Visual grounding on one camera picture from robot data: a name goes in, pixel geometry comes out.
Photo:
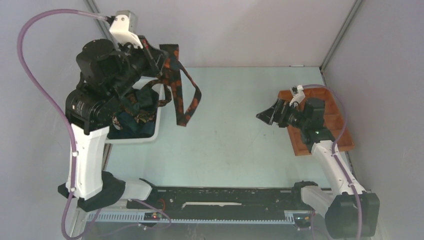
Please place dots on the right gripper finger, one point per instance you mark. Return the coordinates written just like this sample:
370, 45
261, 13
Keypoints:
269, 112
268, 121

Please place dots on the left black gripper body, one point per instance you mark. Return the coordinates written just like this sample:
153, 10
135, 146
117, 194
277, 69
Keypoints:
137, 62

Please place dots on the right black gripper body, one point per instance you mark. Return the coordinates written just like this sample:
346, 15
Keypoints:
289, 116

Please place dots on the black orange floral tie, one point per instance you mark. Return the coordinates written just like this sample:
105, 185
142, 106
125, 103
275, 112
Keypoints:
173, 85

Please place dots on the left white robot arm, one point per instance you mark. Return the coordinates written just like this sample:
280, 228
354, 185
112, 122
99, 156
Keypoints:
107, 73

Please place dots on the white plastic basket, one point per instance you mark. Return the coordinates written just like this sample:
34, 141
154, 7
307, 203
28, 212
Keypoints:
159, 88

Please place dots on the dark green tie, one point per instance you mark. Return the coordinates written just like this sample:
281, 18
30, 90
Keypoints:
131, 130

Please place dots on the orange compartment tray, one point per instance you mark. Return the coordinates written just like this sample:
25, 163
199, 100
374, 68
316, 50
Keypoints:
333, 120

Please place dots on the brown patterned tie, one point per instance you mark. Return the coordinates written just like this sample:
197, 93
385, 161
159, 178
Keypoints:
141, 104

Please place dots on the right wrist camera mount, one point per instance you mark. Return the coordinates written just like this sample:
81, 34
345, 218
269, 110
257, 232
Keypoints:
298, 96

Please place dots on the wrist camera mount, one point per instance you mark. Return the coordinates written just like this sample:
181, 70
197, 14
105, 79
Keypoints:
298, 96
123, 28

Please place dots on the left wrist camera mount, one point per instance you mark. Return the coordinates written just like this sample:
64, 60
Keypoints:
123, 28

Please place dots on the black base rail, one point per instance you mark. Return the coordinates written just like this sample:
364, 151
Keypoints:
223, 204

